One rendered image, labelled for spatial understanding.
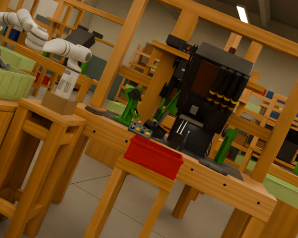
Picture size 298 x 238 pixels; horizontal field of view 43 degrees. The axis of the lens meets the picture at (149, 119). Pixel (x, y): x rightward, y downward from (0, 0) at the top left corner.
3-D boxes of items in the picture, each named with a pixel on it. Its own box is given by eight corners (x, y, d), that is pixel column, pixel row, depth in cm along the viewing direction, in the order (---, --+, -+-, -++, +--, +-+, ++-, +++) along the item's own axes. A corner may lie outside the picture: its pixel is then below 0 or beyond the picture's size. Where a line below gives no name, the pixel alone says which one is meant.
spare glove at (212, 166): (228, 175, 241) (230, 171, 241) (225, 176, 231) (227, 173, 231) (200, 161, 248) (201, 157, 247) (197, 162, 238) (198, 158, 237)
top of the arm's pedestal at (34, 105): (63, 127, 213) (65, 120, 213) (17, 104, 220) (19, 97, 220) (85, 125, 245) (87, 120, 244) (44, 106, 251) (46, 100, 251)
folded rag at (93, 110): (83, 108, 251) (85, 104, 251) (91, 110, 258) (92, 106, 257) (94, 114, 246) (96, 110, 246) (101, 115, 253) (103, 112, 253)
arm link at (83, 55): (63, 58, 207) (50, 52, 211) (90, 65, 232) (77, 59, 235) (69, 42, 206) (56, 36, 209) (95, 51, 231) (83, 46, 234)
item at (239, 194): (267, 223, 228) (277, 201, 227) (51, 119, 248) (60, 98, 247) (263, 216, 242) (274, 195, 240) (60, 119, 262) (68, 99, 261)
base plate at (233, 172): (243, 184, 243) (244, 182, 243) (92, 114, 258) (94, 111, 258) (238, 173, 285) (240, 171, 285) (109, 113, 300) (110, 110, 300)
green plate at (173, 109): (169, 121, 259) (189, 97, 256) (160, 113, 260) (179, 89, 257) (171, 120, 270) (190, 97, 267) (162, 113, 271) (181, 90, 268)
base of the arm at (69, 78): (65, 98, 226) (77, 73, 225) (52, 92, 227) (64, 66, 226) (70, 99, 236) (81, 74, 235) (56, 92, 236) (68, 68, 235)
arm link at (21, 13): (25, 5, 213) (30, 12, 203) (31, 20, 219) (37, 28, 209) (13, 10, 212) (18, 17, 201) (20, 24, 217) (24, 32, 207)
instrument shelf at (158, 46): (263, 92, 273) (265, 87, 273) (151, 44, 285) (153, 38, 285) (258, 93, 298) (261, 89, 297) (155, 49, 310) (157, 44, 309)
